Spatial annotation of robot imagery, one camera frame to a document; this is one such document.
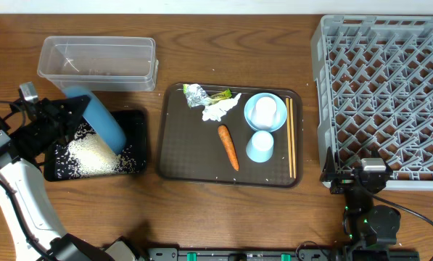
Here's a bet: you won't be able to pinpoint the dark blue plate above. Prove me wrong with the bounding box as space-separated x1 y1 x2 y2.
62 86 126 154

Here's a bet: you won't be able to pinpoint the white rice pile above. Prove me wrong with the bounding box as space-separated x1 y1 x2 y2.
54 123 147 181

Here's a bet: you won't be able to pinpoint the light blue cup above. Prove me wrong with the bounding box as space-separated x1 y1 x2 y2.
246 130 274 163

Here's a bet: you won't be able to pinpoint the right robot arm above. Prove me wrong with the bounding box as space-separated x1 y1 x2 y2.
320 149 401 248

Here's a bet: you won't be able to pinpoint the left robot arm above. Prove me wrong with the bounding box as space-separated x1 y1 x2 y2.
0 95 141 261

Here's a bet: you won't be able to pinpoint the black waste tray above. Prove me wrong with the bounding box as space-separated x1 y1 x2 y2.
44 110 147 182

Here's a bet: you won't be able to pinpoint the grey dishwasher rack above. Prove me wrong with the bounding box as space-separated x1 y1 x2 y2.
310 14 433 191

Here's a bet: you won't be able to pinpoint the clear plastic bin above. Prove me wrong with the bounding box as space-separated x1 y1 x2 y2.
37 36 159 91

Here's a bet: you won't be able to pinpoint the wooden chopstick right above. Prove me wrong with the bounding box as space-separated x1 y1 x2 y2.
289 98 297 180

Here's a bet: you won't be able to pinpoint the wooden chopstick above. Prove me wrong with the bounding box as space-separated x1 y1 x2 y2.
285 97 294 178
289 98 297 180

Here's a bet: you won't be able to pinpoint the wooden chopstick left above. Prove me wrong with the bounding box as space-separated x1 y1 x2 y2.
285 97 294 178

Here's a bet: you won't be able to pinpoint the white pink cup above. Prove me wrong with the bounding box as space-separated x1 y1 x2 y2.
252 96 277 131

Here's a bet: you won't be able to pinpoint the light blue bowl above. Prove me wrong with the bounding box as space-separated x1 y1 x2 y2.
244 93 287 132

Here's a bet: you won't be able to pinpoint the orange carrot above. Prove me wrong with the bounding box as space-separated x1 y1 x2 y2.
218 125 239 171

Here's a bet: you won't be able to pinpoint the crumpled foil wrapper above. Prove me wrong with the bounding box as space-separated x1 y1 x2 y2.
183 83 210 108

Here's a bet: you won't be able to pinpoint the crumpled white tissue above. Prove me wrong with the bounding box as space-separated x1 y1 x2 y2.
202 94 241 122

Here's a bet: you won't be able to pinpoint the green snack wrapper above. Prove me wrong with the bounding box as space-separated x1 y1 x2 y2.
210 89 232 102

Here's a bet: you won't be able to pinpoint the right black cable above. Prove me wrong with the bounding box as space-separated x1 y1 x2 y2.
368 191 433 261

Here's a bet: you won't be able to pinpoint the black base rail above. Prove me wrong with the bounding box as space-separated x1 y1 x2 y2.
141 248 420 261

